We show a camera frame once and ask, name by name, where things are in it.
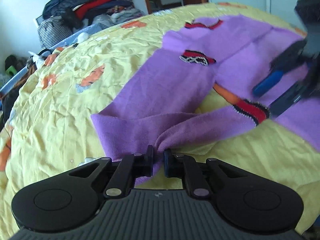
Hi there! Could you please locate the checkered houndstooth bag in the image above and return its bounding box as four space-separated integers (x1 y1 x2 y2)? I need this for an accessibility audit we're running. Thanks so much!
37 16 73 49

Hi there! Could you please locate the white plush ball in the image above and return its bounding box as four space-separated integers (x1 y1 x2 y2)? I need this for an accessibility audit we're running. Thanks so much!
76 32 90 43

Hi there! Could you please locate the pile of clothes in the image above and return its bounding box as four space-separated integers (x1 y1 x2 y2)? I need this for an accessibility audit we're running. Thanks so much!
42 0 135 30

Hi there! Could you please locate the yellow carrot print bedspread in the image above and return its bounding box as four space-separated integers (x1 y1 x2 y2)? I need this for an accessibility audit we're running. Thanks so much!
1 3 319 239

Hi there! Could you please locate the purple knit sweater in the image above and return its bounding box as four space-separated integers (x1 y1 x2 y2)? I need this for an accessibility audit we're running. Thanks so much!
90 15 320 186

